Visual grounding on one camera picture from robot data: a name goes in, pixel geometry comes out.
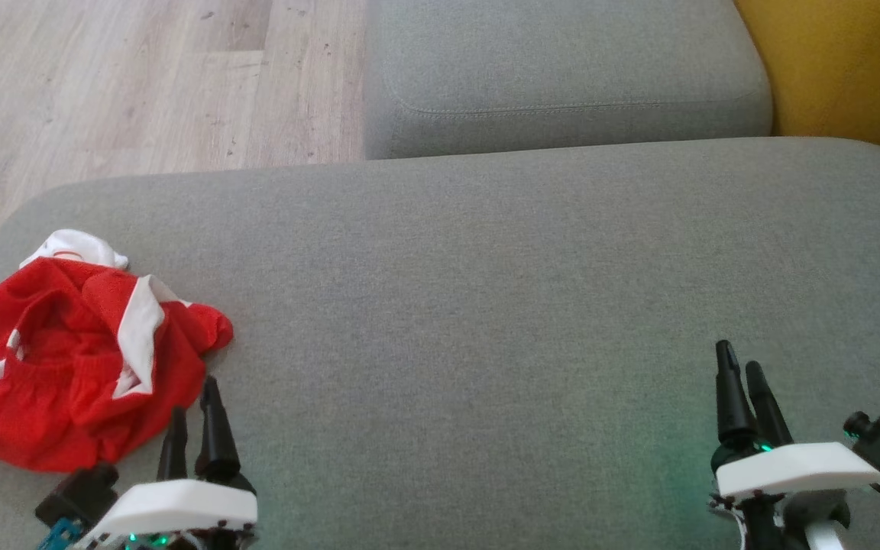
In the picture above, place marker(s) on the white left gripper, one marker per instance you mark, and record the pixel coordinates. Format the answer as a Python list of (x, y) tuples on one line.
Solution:
[(180, 508)]

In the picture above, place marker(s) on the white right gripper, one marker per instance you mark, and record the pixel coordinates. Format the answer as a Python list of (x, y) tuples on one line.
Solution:
[(799, 467)]

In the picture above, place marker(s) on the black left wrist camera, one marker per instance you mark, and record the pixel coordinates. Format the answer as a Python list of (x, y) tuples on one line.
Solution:
[(81, 493)]

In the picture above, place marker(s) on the red and white shorts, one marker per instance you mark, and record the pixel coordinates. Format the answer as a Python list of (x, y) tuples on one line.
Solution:
[(58, 397)]

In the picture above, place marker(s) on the grey fabric sofa cushion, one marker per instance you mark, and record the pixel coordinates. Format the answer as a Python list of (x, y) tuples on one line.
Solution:
[(562, 69)]

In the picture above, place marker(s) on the grey fabric sofa seat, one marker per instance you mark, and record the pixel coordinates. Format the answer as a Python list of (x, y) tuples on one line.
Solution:
[(486, 321)]

